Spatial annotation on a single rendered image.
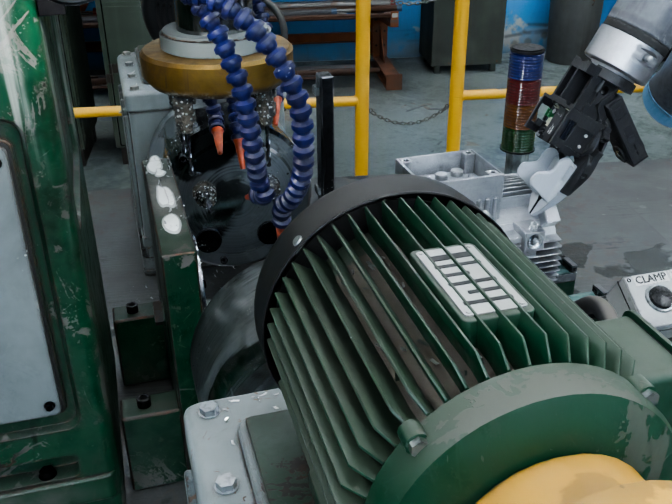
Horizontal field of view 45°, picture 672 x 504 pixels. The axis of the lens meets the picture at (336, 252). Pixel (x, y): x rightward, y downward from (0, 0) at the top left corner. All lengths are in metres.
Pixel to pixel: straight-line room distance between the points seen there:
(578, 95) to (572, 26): 4.99
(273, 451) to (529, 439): 0.27
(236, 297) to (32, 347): 0.23
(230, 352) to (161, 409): 0.29
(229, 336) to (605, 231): 1.14
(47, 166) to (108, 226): 0.98
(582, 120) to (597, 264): 0.61
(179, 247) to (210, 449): 0.36
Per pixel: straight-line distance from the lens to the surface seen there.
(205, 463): 0.61
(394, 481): 0.36
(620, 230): 1.80
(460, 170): 1.14
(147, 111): 1.46
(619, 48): 1.09
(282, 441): 0.60
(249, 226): 1.31
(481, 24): 5.78
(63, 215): 0.85
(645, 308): 1.01
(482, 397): 0.35
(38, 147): 0.82
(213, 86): 0.91
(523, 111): 1.48
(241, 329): 0.78
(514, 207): 1.16
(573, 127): 1.09
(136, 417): 1.04
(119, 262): 1.65
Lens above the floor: 1.57
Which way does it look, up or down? 28 degrees down
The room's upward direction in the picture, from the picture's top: 1 degrees counter-clockwise
